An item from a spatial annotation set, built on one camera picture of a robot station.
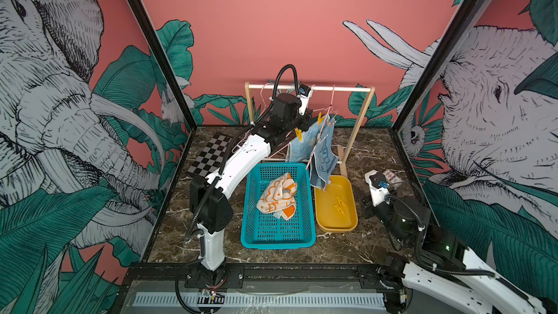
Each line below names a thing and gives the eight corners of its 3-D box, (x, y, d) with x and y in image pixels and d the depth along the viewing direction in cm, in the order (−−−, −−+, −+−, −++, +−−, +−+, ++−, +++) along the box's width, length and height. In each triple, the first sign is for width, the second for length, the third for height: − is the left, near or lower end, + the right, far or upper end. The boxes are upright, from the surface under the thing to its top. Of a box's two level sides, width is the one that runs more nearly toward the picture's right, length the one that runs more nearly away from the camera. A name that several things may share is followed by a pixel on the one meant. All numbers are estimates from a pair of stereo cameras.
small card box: (394, 189, 99) (396, 186, 97) (382, 174, 104) (383, 171, 102) (402, 186, 100) (404, 183, 98) (389, 171, 106) (391, 168, 104)
